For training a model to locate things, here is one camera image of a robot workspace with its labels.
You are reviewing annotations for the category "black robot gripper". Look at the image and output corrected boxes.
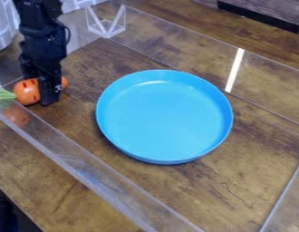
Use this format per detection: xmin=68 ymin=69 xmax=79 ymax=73
xmin=13 ymin=0 xmax=71 ymax=106

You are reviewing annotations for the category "orange toy carrot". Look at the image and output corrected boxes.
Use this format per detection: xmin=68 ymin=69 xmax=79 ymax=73
xmin=0 ymin=76 xmax=71 ymax=107

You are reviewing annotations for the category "blue round tray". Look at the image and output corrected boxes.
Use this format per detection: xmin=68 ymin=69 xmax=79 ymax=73
xmin=96 ymin=70 xmax=234 ymax=165

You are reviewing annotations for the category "grey white patterned curtain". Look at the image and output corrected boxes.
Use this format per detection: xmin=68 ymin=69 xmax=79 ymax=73
xmin=0 ymin=0 xmax=108 ymax=51

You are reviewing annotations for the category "black bar at back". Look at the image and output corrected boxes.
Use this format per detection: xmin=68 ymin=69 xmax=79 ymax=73
xmin=218 ymin=0 xmax=299 ymax=34

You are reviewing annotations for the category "clear acrylic enclosure wall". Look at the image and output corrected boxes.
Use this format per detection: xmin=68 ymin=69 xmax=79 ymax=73
xmin=0 ymin=0 xmax=299 ymax=232

